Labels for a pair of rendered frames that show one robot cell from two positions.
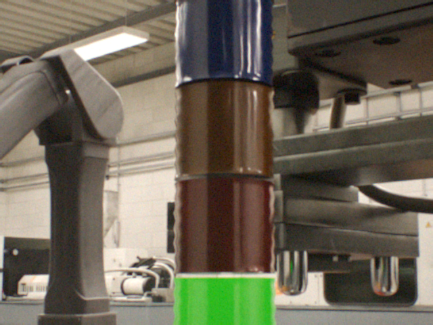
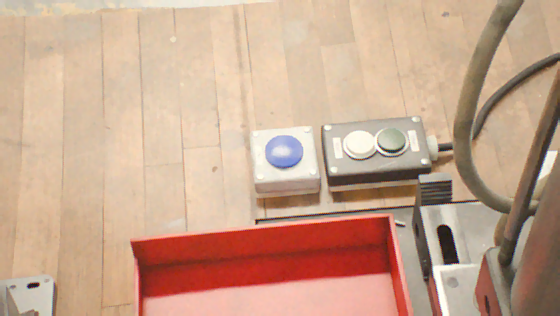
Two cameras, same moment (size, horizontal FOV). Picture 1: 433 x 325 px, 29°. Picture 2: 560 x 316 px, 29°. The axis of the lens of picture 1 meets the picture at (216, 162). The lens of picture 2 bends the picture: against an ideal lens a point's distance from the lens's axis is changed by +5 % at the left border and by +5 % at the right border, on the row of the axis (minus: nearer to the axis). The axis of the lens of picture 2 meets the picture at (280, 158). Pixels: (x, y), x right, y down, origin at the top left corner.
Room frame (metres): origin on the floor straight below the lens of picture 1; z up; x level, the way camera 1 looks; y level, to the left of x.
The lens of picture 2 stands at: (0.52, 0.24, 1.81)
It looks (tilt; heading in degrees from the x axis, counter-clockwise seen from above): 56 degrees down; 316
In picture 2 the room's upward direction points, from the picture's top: 2 degrees counter-clockwise
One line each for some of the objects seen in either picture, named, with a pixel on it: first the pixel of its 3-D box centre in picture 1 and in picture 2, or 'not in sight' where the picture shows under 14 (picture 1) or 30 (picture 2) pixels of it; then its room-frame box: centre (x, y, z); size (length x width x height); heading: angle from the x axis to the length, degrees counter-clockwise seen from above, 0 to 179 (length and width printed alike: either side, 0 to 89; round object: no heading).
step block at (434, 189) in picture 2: not in sight; (436, 227); (0.78, -0.21, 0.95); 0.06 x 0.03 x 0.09; 139
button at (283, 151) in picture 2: not in sight; (284, 154); (0.96, -0.18, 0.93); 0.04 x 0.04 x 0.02
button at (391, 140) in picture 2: not in sight; (390, 144); (0.89, -0.27, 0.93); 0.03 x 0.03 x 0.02
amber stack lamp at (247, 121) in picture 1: (224, 136); not in sight; (0.31, 0.00, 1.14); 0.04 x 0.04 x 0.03
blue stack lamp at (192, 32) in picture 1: (224, 47); not in sight; (0.31, 0.00, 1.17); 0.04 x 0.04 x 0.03
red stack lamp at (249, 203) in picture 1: (224, 228); not in sight; (0.31, 0.00, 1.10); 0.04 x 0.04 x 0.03
